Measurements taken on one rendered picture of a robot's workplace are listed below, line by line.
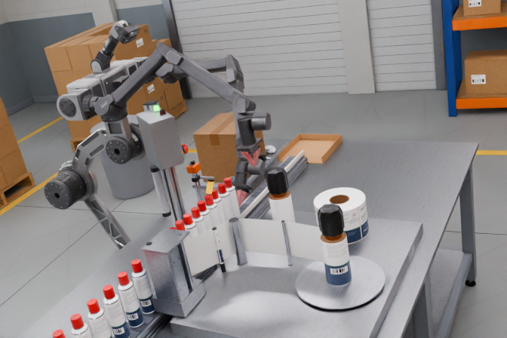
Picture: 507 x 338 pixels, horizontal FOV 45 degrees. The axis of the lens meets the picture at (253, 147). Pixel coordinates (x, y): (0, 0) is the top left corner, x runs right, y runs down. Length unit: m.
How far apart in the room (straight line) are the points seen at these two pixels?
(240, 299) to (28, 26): 7.24
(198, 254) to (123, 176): 2.99
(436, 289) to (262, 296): 1.28
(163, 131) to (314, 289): 0.78
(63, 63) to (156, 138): 4.34
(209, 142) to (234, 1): 4.21
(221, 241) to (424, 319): 0.84
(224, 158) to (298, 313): 1.20
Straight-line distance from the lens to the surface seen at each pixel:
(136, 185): 5.24
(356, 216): 2.34
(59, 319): 2.48
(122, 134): 3.03
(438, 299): 3.17
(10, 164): 6.06
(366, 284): 2.14
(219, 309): 2.16
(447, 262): 3.43
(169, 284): 2.10
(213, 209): 2.47
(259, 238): 2.30
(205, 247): 2.28
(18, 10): 9.07
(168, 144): 2.26
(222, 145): 3.02
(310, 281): 2.18
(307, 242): 2.21
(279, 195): 2.37
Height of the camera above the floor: 2.14
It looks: 22 degrees down
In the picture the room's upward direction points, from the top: 11 degrees counter-clockwise
